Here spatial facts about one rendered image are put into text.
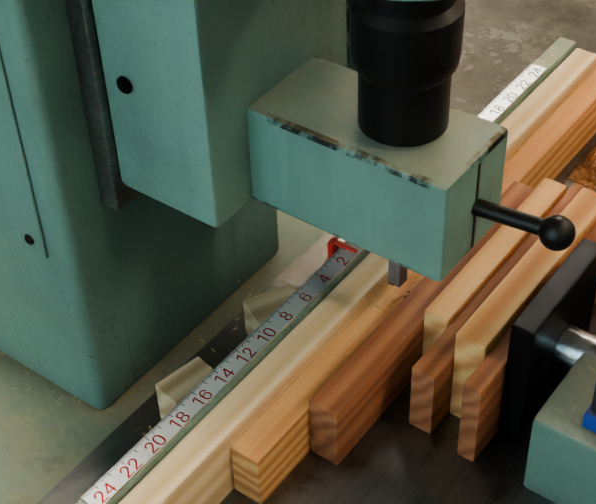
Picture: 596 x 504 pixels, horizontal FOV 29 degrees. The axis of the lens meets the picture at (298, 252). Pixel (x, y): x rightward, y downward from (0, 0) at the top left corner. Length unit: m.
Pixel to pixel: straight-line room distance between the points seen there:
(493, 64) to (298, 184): 2.03
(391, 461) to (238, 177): 0.19
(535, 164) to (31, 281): 0.37
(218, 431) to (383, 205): 0.16
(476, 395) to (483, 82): 2.00
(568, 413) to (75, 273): 0.33
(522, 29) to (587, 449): 2.23
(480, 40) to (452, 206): 2.15
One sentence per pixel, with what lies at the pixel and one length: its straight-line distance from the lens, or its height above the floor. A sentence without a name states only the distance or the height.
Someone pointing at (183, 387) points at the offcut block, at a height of 0.84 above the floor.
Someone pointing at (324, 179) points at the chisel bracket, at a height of 1.04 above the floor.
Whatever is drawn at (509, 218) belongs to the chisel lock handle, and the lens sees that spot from 0.66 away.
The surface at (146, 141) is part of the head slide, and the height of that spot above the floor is 1.05.
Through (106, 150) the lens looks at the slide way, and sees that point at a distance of 0.73.
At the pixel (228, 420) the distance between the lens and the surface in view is 0.67.
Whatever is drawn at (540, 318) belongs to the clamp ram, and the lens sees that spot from 0.67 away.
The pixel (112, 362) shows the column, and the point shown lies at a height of 0.84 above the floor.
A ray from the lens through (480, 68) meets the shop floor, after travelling 2.69.
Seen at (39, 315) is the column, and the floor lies 0.88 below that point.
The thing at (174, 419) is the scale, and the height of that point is 0.96.
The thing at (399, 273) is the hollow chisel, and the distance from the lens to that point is 0.73.
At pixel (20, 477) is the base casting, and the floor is 0.80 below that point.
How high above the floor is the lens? 1.46
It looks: 42 degrees down
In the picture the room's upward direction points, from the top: 2 degrees counter-clockwise
